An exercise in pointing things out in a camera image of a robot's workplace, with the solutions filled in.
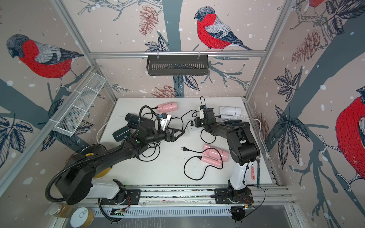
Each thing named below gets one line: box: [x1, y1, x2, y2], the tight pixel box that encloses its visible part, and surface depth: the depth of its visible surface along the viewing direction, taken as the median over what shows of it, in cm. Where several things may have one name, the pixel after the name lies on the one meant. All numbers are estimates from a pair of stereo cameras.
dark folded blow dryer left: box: [124, 113, 144, 129], surface depth 105 cm
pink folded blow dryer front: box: [201, 144, 230, 168], surface depth 86 cm
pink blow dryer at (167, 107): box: [157, 101, 179, 114], surface depth 112 cm
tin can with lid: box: [69, 207, 95, 228], surface depth 65 cm
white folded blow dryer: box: [219, 106, 242, 120], surface depth 108 cm
